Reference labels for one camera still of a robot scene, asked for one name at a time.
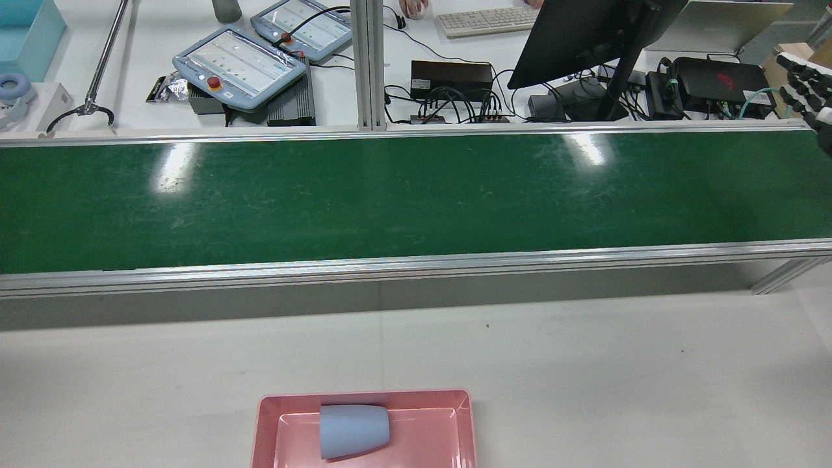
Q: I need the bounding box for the green conveyor belt aluminium frame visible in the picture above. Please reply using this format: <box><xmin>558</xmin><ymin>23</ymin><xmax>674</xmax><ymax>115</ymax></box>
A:
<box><xmin>0</xmin><ymin>120</ymin><xmax>832</xmax><ymax>300</ymax></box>

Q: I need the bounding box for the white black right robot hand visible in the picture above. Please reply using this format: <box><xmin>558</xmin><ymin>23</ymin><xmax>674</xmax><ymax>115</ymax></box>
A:
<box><xmin>777</xmin><ymin>52</ymin><xmax>832</xmax><ymax>157</ymax></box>

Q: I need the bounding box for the small black adapter box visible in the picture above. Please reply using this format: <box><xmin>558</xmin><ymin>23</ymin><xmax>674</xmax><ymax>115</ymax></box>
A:
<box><xmin>645</xmin><ymin>70</ymin><xmax>684</xmax><ymax>122</ymax></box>

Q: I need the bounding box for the blue tape roll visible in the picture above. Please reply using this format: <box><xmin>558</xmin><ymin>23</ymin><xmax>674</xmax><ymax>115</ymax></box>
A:
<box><xmin>0</xmin><ymin>71</ymin><xmax>37</xmax><ymax>131</ymax></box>

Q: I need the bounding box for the black device red logo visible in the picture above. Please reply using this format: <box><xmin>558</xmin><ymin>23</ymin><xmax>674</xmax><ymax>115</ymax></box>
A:
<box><xmin>672</xmin><ymin>57</ymin><xmax>778</xmax><ymax>119</ymax></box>

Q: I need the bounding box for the small teach pendant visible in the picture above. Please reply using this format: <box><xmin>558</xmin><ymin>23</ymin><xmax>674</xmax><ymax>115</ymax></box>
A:
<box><xmin>250</xmin><ymin>0</ymin><xmax>356</xmax><ymax>64</ymax></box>

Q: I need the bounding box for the black computer monitor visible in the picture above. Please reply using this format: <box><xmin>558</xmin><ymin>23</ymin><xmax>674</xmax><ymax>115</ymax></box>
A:
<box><xmin>507</xmin><ymin>0</ymin><xmax>690</xmax><ymax>123</ymax></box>

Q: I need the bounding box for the black ribbed metal device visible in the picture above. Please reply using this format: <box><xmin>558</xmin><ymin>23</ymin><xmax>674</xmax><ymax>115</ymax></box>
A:
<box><xmin>265</xmin><ymin>58</ymin><xmax>318</xmax><ymax>127</ymax></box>

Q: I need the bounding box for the beige keyboard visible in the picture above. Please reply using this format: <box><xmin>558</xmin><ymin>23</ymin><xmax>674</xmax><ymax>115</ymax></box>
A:
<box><xmin>434</xmin><ymin>6</ymin><xmax>541</xmax><ymax>38</ymax></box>

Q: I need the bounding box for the double aluminium upright post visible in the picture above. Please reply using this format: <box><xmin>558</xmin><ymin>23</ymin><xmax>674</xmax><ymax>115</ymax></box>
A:
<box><xmin>349</xmin><ymin>0</ymin><xmax>386</xmax><ymax>133</ymax></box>

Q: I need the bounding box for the silver foil packet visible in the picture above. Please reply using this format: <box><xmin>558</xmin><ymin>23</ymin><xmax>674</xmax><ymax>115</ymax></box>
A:
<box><xmin>146</xmin><ymin>72</ymin><xmax>190</xmax><ymax>104</ymax></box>

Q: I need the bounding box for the black power supply box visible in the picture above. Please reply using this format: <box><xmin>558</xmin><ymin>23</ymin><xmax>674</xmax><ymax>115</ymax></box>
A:
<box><xmin>410</xmin><ymin>60</ymin><xmax>494</xmax><ymax>102</ymax></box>

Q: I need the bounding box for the metal reacher grabber tool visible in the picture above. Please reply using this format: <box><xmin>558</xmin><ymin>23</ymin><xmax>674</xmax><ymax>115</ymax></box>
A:
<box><xmin>44</xmin><ymin>0</ymin><xmax>131</xmax><ymax>135</ymax></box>

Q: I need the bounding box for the blue-green cable coil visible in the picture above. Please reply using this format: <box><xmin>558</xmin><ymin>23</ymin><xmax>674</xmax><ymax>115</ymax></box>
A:
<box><xmin>737</xmin><ymin>88</ymin><xmax>781</xmax><ymax>122</ymax></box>

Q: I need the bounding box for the white cardboard box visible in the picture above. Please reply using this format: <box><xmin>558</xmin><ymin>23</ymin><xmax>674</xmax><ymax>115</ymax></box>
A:
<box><xmin>0</xmin><ymin>83</ymin><xmax>74</xmax><ymax>135</ymax></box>

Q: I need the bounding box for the silver laptop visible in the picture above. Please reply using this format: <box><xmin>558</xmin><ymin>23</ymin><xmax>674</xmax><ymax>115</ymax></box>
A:
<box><xmin>643</xmin><ymin>0</ymin><xmax>794</xmax><ymax>57</ymax></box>

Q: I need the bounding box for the pink plastic box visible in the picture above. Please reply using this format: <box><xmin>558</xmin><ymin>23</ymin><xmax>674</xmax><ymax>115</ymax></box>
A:
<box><xmin>250</xmin><ymin>389</ymin><xmax>478</xmax><ymax>468</ymax></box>

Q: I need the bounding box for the large teach pendant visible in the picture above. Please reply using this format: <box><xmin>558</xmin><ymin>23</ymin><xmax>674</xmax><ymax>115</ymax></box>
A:
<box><xmin>172</xmin><ymin>25</ymin><xmax>307</xmax><ymax>112</ymax></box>

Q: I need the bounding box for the blue-grey cup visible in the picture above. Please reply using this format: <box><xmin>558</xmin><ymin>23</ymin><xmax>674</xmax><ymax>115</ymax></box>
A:
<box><xmin>318</xmin><ymin>404</ymin><xmax>391</xmax><ymax>461</ymax></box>

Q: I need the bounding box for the light blue plastic bin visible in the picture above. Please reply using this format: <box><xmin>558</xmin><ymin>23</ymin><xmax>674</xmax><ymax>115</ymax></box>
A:
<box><xmin>0</xmin><ymin>0</ymin><xmax>68</xmax><ymax>84</ymax></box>

